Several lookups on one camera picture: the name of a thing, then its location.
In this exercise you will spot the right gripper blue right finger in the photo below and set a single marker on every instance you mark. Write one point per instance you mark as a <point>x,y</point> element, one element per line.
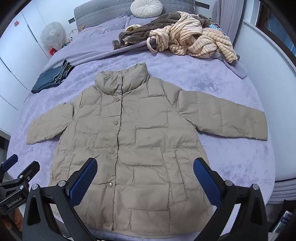
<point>210,181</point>

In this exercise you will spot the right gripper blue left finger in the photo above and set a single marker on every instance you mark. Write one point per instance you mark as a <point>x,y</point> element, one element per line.
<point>80,181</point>

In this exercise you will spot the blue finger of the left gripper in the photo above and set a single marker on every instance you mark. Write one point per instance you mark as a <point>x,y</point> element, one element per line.
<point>28,173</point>
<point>6,165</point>

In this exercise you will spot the beige puffer jacket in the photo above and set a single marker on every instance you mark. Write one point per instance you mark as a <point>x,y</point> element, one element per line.
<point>143,133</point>

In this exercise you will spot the person's left hand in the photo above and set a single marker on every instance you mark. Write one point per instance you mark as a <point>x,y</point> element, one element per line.
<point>12,225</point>

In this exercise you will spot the purple bed blanket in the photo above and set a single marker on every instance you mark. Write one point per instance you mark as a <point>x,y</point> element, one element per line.
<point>244,161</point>

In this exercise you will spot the folded dark blue jeans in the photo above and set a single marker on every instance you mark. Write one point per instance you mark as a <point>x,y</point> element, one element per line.
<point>53,77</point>

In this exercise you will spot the white wardrobe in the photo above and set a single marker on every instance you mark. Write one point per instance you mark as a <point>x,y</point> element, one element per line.
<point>22,60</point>

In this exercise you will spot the cream striped garment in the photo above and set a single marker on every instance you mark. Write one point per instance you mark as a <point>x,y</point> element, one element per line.
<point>210,42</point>

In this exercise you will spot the grey quilted headboard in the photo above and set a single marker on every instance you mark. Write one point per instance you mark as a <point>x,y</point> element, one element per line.
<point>93,13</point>

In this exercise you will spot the brown fuzzy garment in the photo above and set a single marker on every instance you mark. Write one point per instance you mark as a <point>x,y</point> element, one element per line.
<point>148,27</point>

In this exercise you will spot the grey curtain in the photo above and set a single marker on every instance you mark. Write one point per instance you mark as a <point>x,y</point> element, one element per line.
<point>227,14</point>

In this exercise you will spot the dark framed window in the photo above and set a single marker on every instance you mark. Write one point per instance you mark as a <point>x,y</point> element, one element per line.
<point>268,23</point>

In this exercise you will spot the round cream cushion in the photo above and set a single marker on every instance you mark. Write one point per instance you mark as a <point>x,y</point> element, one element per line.
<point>146,8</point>

